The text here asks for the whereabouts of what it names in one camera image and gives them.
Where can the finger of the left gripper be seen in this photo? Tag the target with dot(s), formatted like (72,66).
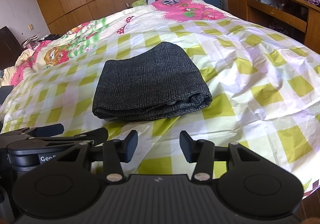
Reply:
(96,137)
(46,131)

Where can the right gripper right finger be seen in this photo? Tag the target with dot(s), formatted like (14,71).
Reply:
(243,181)

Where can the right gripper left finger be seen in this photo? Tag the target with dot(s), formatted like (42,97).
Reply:
(71,182)

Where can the dark grey plaid pants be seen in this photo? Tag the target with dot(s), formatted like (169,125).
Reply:
(160,83)

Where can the dark blue notebook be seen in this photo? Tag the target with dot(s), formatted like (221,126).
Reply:
(4,92)

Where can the clutter pile by headboard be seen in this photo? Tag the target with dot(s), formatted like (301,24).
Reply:
(34,41)

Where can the dark wooden headboard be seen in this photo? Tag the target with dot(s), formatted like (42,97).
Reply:
(10,48)

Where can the checkered floral bed quilt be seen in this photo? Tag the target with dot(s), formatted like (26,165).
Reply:
(264,85)

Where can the wooden side cabinet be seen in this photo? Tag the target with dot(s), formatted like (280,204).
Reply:
(297,16)

